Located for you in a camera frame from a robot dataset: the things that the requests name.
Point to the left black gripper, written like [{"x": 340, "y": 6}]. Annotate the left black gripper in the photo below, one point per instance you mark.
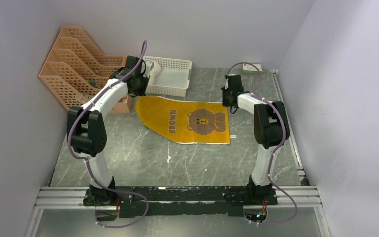
[{"x": 142, "y": 92}]

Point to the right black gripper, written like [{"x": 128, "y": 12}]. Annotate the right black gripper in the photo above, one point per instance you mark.
[{"x": 225, "y": 102}]

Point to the cream white towel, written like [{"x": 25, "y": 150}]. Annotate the cream white towel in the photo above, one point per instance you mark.
[{"x": 153, "y": 69}]

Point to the brown yellow towel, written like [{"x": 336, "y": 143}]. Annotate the brown yellow towel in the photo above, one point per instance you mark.
[{"x": 185, "y": 122}]

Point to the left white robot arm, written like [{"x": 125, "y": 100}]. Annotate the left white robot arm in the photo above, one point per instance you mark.
[{"x": 86, "y": 134}]

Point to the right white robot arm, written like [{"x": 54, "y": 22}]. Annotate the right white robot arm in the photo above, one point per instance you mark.
[{"x": 270, "y": 131}]

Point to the small white red box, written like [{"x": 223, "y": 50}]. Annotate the small white red box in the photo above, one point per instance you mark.
[{"x": 251, "y": 67}]

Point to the white plastic basket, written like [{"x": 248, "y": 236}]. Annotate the white plastic basket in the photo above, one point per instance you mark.
[{"x": 173, "y": 79}]

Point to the orange plastic file organizer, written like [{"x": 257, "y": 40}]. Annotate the orange plastic file organizer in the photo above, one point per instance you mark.
[{"x": 76, "y": 69}]

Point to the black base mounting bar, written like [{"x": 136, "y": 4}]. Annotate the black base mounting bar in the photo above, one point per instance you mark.
[{"x": 190, "y": 200}]

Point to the aluminium frame rail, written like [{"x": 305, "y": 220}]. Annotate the aluminium frame rail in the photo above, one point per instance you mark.
[{"x": 139, "y": 157}]

